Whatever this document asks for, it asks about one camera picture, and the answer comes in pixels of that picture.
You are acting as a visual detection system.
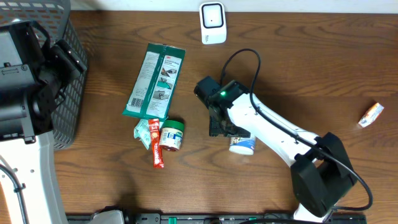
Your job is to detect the white blue-label tub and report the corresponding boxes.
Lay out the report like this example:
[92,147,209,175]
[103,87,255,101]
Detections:
[229,136,256,156]

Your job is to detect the green-lid jar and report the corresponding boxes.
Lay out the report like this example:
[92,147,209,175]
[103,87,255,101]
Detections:
[159,120,185,151]

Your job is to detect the red stick sachet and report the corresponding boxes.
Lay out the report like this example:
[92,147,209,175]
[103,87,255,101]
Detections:
[148,118,164,169]

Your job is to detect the green 3M package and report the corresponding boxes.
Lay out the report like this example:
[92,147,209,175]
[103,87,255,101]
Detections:
[123,43,186,121]

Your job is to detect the light green crinkled pouch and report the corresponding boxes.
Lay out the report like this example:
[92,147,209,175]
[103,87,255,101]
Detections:
[134,119,151,150]

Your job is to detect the orange snack packet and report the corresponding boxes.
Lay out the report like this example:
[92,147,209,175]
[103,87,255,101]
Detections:
[358,103,384,128]

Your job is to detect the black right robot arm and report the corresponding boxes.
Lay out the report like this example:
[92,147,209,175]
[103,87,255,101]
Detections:
[195,78,358,222]

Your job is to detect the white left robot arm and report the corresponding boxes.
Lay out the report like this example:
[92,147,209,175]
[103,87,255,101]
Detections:
[1,40,87,223]

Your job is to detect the white barcode scanner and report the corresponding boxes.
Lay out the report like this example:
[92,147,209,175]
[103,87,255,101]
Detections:
[199,1,227,45]

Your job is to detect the grey plastic mesh basket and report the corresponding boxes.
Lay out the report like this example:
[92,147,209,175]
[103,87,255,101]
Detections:
[1,0,88,151]

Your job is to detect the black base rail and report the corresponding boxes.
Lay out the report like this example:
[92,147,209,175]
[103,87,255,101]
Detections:
[67,212,368,224]

